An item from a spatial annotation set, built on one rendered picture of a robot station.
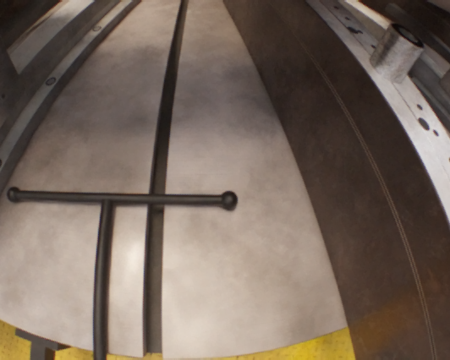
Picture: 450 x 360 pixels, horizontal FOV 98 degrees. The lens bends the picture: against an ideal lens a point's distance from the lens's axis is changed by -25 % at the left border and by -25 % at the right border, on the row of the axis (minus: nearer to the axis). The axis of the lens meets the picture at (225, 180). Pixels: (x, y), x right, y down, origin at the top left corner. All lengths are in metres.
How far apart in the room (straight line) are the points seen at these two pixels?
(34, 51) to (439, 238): 1.18
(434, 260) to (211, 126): 0.66
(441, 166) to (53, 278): 0.83
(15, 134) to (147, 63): 0.53
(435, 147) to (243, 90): 0.65
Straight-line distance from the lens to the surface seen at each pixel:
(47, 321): 0.71
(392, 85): 0.54
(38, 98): 0.97
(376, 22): 1.62
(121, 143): 0.78
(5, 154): 0.88
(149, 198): 0.64
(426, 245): 0.46
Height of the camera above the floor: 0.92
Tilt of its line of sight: 61 degrees down
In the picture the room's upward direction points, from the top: 14 degrees clockwise
